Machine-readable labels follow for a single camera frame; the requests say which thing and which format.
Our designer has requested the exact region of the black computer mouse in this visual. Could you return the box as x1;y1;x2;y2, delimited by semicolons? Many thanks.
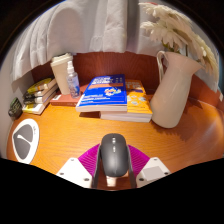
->
99;132;130;178

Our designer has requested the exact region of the thick black book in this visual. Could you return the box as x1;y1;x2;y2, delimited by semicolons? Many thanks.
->
23;91;58;105

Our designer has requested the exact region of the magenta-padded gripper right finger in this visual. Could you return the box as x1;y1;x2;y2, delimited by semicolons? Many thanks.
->
127;144;172;190

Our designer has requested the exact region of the clear spray bottle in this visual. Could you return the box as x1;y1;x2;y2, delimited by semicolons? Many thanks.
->
65;60;82;99

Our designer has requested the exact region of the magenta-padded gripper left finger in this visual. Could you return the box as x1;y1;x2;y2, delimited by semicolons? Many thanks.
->
55;143;102;190

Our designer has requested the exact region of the reddish brown book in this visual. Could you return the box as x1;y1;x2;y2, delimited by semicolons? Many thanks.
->
49;83;89;108

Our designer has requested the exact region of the thin black book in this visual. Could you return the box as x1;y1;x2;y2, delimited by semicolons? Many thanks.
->
23;87;58;100

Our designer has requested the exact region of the white and grey mouse pad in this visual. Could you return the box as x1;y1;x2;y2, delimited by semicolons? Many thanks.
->
11;118;40;165

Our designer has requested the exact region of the beige lidded cup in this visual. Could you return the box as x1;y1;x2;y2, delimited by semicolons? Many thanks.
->
50;52;75;96

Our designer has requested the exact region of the white ceramic pitcher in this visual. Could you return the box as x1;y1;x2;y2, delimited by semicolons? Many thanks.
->
149;50;204;129

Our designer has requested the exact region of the dark green mug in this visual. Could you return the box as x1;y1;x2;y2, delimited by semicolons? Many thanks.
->
7;96;24;120

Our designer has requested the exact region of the orange cover book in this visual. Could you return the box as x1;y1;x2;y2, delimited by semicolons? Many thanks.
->
99;79;154;124

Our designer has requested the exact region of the white and yellow book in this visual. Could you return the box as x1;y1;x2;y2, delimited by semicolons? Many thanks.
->
21;94;56;116

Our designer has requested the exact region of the white curtain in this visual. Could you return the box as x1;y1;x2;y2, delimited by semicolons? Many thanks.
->
9;0;223;93

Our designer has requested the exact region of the white flower bunch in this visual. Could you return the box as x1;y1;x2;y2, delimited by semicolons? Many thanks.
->
138;1;219;84

